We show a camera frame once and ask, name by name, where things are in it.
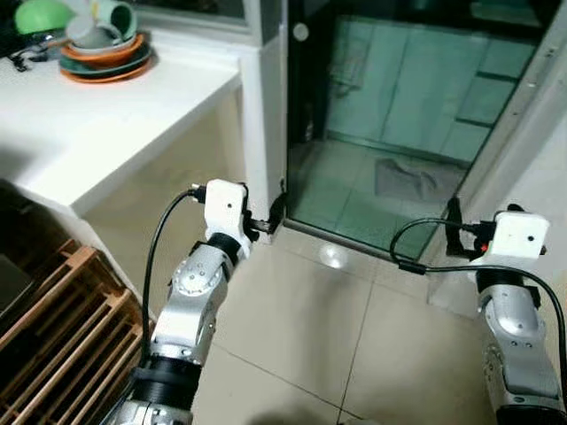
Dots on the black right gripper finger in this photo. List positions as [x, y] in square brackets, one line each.
[454, 226]

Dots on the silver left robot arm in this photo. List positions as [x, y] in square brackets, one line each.
[190, 301]

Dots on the grey floor cloth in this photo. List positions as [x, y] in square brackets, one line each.
[416, 181]

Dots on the glass door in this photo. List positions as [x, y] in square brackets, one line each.
[407, 106]

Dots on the white kitchen counter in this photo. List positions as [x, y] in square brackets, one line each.
[115, 124]

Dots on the round white door stopper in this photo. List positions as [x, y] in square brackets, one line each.
[300, 31]

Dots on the wooden wine rack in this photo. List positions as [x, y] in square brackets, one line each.
[80, 292]

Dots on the dark green plate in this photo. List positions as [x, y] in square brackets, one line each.
[142, 62]

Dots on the orange bowl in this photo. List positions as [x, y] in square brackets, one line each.
[128, 49]

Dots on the pale green mug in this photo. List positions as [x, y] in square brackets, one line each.
[120, 18]

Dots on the grey ceramic mug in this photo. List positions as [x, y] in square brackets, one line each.
[89, 34]

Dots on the green plastic bowl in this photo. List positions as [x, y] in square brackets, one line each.
[40, 16]

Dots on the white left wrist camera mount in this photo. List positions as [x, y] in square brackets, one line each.
[223, 208]

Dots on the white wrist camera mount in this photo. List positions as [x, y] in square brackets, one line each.
[223, 208]
[523, 237]

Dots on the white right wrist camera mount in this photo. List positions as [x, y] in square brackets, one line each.
[523, 237]

